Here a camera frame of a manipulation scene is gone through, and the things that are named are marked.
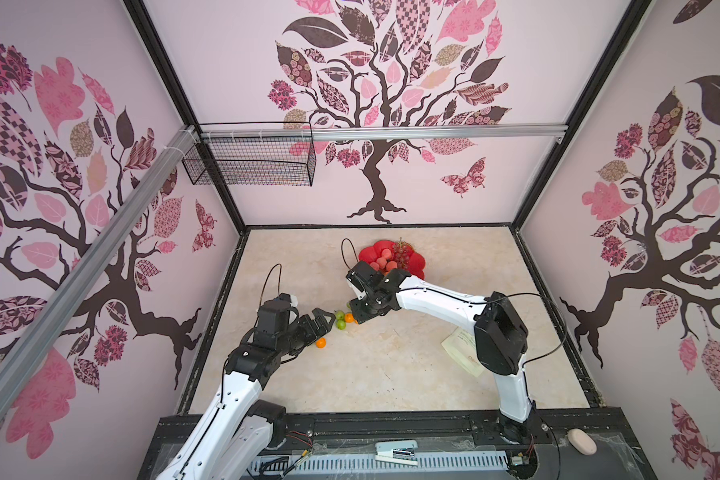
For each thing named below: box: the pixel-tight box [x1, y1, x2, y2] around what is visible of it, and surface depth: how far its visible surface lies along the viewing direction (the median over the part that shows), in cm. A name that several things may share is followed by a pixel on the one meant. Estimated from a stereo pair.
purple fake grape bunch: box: [393, 237, 415, 270], surface depth 109 cm
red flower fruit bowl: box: [358, 240, 426, 280], surface depth 109 cm
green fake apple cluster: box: [335, 310, 347, 330], surface depth 94 cm
